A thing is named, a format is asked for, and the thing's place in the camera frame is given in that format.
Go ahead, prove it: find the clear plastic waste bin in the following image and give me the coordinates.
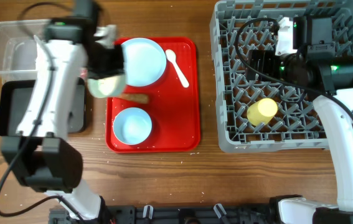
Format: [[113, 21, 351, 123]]
[[0, 21, 37, 83]]

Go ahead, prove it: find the red serving tray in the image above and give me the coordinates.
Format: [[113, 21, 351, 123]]
[[105, 37, 200, 154]]

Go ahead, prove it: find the yellow plastic cup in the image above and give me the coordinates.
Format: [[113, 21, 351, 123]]
[[247, 98, 278, 126]]

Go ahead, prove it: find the grey dishwasher rack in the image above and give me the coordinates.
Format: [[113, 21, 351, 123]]
[[210, 1, 353, 153]]

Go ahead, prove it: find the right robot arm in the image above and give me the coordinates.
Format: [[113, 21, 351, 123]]
[[242, 16, 353, 223]]

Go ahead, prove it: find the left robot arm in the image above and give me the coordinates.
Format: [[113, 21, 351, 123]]
[[1, 1, 126, 223]]

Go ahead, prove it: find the black food waste tray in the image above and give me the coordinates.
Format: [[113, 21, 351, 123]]
[[0, 78, 87, 136]]

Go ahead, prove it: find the brown carrot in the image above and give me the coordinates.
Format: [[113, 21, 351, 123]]
[[117, 93, 149, 104]]

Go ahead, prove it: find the green bowl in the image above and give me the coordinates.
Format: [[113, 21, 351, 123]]
[[87, 75, 126, 98]]

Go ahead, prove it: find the white plastic spoon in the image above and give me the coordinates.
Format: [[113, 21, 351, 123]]
[[165, 49, 189, 88]]

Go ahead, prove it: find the light blue plate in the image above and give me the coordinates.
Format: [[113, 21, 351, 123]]
[[121, 38, 167, 87]]

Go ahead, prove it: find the small light blue bowl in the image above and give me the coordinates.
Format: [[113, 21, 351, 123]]
[[113, 107, 153, 145]]

